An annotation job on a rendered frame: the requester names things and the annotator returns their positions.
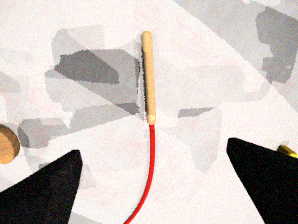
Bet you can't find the round wooden disc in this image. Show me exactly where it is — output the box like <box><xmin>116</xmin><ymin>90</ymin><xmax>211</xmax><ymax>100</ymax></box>
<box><xmin>0</xmin><ymin>124</ymin><xmax>20</xmax><ymax>164</ymax></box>

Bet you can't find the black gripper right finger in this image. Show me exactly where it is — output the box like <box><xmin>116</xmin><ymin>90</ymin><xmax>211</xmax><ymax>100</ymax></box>
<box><xmin>226</xmin><ymin>137</ymin><xmax>298</xmax><ymax>224</ymax></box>

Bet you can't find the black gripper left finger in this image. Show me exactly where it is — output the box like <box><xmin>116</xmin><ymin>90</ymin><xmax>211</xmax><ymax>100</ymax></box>
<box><xmin>0</xmin><ymin>149</ymin><xmax>82</xmax><ymax>224</ymax></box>

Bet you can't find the red string with wooden stick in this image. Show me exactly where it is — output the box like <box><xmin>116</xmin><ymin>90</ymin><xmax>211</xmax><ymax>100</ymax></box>
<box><xmin>125</xmin><ymin>31</ymin><xmax>156</xmax><ymax>224</ymax></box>

